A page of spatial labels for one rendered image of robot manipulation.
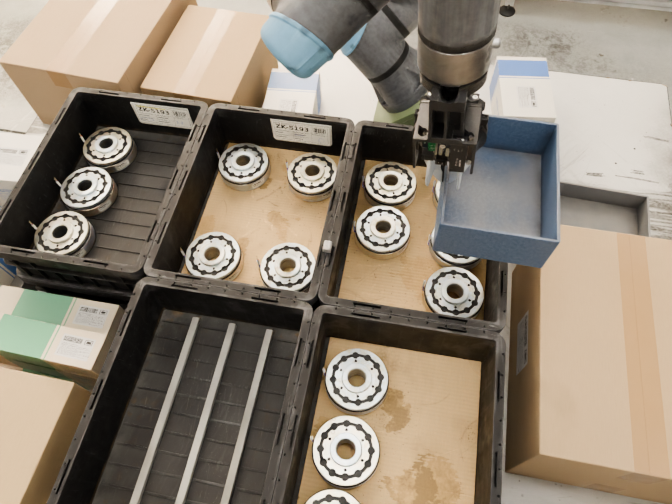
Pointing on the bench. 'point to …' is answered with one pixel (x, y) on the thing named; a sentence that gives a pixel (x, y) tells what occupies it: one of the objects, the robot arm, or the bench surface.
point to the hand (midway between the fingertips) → (446, 170)
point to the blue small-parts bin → (505, 196)
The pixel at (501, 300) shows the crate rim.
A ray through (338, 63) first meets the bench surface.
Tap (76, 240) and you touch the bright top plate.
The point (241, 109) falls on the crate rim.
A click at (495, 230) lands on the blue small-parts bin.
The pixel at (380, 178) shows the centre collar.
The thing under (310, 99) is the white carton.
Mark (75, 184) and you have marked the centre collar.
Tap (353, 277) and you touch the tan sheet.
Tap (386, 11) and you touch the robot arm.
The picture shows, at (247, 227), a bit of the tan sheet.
